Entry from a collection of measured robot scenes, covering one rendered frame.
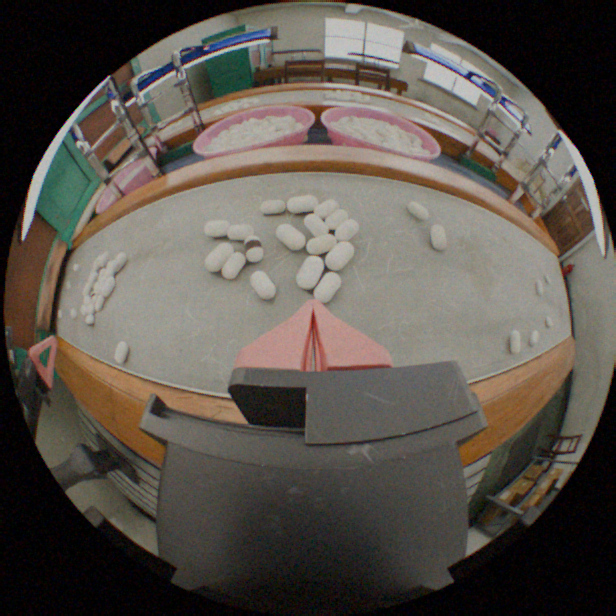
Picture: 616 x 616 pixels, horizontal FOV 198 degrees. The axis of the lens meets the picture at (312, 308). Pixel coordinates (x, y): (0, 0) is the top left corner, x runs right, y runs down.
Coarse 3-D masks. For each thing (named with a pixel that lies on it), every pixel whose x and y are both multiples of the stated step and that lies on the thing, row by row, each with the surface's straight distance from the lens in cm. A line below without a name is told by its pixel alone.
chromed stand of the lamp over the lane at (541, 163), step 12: (552, 144) 59; (540, 156) 59; (540, 168) 59; (576, 168) 73; (528, 180) 59; (564, 180) 72; (516, 192) 60; (528, 192) 62; (552, 192) 72; (540, 204) 70; (528, 216) 74
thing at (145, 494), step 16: (80, 416) 88; (96, 432) 74; (96, 448) 83; (128, 448) 55; (144, 464) 52; (480, 464) 52; (112, 480) 87; (128, 480) 69; (144, 480) 60; (480, 480) 58; (128, 496) 81; (144, 496) 67
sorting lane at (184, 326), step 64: (192, 192) 37; (256, 192) 30; (320, 192) 29; (384, 192) 31; (128, 256) 40; (192, 256) 28; (320, 256) 22; (384, 256) 24; (448, 256) 29; (512, 256) 46; (64, 320) 75; (128, 320) 33; (192, 320) 24; (256, 320) 21; (384, 320) 21; (448, 320) 26; (512, 320) 38; (192, 384) 24
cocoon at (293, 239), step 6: (282, 228) 22; (288, 228) 22; (294, 228) 23; (276, 234) 23; (282, 234) 22; (288, 234) 22; (294, 234) 22; (300, 234) 22; (282, 240) 22; (288, 240) 22; (294, 240) 21; (300, 240) 21; (288, 246) 22; (294, 246) 22; (300, 246) 22
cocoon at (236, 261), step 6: (234, 258) 22; (240, 258) 22; (228, 264) 22; (234, 264) 22; (240, 264) 22; (222, 270) 22; (228, 270) 22; (234, 270) 22; (228, 276) 22; (234, 276) 22
